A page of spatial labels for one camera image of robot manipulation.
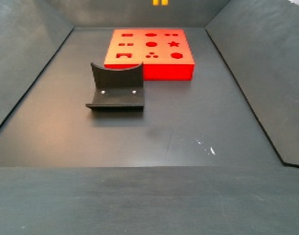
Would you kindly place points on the yellow object at top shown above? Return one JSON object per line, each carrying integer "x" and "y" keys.
{"x": 161, "y": 2}

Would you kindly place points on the black curved holder stand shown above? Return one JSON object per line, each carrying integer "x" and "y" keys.
{"x": 119, "y": 88}

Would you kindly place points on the red shape sorting block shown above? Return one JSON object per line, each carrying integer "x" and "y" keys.
{"x": 159, "y": 48}

